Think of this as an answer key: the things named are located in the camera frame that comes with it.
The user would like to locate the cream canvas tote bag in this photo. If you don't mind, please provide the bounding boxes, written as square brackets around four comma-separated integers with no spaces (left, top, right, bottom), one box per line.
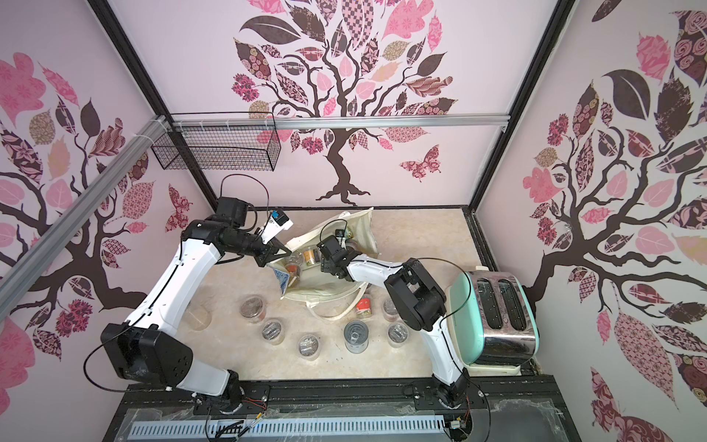
[267,208,379,322]

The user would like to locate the red label jar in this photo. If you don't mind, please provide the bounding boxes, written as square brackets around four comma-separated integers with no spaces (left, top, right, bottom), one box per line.
[355,297,373,320]

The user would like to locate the clear seed jar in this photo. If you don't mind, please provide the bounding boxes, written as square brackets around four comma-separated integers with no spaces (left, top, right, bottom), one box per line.
[298,333,321,361]
[261,319,285,345]
[382,298,400,322]
[239,295,267,323]
[387,322,410,348]
[344,320,369,354]

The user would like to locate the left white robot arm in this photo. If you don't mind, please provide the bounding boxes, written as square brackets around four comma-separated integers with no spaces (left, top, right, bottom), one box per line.
[101,197,293,404]

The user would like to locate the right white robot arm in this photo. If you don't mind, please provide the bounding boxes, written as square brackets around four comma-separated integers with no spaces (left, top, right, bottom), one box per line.
[317,236,471,408]

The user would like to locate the clear plastic cup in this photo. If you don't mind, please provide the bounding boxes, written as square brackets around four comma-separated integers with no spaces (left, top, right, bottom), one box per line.
[183,302,212,332]

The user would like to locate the mint green chrome toaster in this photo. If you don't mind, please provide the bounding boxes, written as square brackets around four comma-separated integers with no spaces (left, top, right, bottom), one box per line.
[449,270,539,368]

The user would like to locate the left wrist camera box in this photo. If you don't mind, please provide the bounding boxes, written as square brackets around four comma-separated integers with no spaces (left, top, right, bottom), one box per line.
[261,209,294,244]

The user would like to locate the black wire wall basket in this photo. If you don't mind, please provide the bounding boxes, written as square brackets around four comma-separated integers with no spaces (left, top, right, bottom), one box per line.
[152,110,282,171]

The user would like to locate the aluminium rail back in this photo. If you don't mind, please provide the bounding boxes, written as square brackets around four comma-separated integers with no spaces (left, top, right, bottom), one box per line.
[172,113,510,131]

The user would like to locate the aluminium rail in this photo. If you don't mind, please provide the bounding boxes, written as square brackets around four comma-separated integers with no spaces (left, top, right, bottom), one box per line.
[1,115,168,318]
[172,113,510,131]

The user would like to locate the white slotted cable duct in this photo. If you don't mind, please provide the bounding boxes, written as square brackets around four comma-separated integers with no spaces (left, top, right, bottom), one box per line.
[121,415,446,441]

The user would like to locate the aluminium rail left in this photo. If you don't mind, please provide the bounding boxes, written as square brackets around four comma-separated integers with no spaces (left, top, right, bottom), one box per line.
[1,115,168,318]

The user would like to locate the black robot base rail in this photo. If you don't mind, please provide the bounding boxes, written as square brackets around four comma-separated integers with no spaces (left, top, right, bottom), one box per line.
[105,375,580,441]

